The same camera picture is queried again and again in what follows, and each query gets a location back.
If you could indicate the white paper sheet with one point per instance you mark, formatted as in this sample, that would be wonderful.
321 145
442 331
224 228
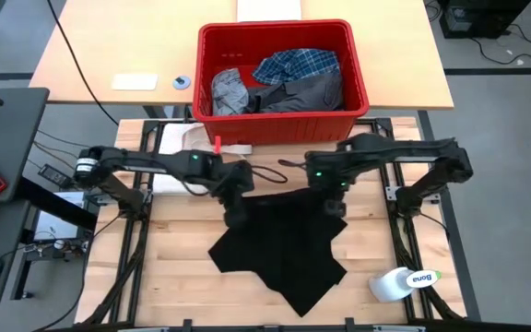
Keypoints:
269 10

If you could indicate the light wooden desk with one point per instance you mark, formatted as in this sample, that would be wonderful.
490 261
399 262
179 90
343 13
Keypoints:
408 55

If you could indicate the white Bona spray bottle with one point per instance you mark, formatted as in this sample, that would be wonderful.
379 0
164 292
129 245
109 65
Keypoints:
387 286

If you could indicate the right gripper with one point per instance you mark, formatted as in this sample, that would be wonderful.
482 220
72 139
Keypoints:
327 173

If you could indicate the dark grey shirt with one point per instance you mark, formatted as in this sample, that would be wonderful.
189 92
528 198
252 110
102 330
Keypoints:
302 94

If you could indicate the black aluminium rig frame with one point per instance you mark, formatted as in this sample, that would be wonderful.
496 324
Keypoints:
142 138

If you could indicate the red plastic laundry bin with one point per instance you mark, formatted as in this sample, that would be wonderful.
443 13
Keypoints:
284 126

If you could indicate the light grey garment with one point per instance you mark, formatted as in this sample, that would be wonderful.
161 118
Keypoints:
228 94

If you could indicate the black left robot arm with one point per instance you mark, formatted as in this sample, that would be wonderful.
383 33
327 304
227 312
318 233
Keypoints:
155 161

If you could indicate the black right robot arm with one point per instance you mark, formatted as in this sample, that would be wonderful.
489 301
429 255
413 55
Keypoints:
408 147

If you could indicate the low black desk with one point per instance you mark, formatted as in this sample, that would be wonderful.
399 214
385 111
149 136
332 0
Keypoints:
7 240

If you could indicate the black cloth garment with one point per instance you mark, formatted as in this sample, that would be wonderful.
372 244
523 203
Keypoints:
284 249

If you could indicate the black computer tower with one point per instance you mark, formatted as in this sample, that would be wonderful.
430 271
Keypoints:
482 18

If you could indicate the black power brick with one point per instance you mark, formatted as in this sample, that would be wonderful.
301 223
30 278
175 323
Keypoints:
53 175

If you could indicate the red plastic tag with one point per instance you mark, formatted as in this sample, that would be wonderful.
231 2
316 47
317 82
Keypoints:
217 144

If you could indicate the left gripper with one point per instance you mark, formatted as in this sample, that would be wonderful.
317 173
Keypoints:
237 182

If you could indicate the black side desk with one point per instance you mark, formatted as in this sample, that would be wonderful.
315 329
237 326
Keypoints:
16 129

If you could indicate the white box device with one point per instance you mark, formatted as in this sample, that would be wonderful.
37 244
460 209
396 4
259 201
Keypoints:
53 226

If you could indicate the blue plaid shirt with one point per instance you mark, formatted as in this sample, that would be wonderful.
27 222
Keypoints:
293 64

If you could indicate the cream canvas tote bag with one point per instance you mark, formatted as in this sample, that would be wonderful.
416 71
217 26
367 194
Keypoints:
173 138

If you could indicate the small white pad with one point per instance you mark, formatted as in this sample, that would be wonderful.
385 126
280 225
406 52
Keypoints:
134 81

